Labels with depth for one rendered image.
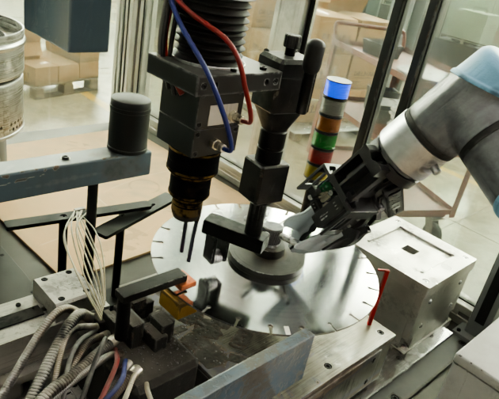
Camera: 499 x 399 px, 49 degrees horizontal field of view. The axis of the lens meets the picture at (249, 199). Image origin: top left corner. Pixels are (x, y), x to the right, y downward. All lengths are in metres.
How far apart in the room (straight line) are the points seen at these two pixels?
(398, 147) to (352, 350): 0.34
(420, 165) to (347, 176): 0.09
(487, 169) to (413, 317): 0.46
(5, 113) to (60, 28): 0.59
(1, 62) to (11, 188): 0.46
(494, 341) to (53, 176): 0.67
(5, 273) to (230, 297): 0.39
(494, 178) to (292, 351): 0.26
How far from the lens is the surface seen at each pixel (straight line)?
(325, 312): 0.72
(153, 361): 0.70
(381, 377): 0.96
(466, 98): 0.60
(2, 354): 0.78
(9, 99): 1.21
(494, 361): 0.86
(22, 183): 0.76
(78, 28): 0.62
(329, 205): 0.66
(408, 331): 1.00
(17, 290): 0.90
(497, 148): 0.58
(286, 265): 0.77
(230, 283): 0.73
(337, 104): 0.99
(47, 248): 1.13
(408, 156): 0.62
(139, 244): 1.16
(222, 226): 0.70
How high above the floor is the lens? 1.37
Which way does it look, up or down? 26 degrees down
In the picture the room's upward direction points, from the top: 11 degrees clockwise
